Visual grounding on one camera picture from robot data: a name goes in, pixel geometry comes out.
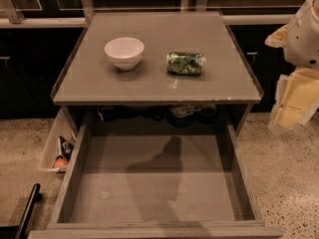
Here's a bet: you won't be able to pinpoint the green can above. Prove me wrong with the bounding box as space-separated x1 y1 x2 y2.
166 52 206 77

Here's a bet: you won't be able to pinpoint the open grey top drawer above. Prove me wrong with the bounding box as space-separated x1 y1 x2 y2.
28 119 282 239

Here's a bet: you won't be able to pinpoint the clear plastic bin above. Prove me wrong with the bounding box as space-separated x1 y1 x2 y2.
38 110 76 172

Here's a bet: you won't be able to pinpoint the orange ball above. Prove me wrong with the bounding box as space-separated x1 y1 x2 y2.
53 158 69 168

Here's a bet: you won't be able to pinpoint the dark snack bag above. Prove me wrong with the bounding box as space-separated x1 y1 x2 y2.
58 136 74 160

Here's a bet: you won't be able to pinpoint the items under cabinet top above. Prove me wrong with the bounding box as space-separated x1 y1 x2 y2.
98 105 219 127

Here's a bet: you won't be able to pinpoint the metal window railing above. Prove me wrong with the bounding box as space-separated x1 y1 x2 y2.
0 0 306 25

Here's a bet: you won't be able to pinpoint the white ceramic bowl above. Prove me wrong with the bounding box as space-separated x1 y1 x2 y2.
104 37 145 71

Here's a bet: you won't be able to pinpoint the grey cabinet with top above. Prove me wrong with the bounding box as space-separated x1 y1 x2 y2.
52 11 263 129

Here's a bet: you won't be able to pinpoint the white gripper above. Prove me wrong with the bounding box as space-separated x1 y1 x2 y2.
265 0 319 130

